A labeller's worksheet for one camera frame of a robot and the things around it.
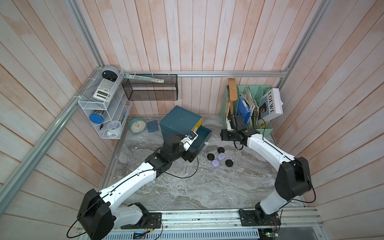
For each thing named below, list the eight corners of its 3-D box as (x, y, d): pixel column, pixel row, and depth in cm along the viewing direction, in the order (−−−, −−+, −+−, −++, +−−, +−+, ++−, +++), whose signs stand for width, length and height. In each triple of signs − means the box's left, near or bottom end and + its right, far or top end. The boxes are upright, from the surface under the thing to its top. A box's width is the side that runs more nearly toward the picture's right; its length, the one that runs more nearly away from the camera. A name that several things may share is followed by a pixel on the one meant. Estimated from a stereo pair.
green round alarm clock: (135, 136, 109) (130, 125, 100) (132, 132, 112) (126, 121, 102) (146, 129, 114) (142, 118, 104) (143, 126, 116) (139, 114, 106)
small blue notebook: (148, 132, 112) (147, 130, 110) (147, 123, 118) (146, 121, 116) (159, 130, 113) (158, 128, 111) (157, 121, 119) (156, 119, 117)
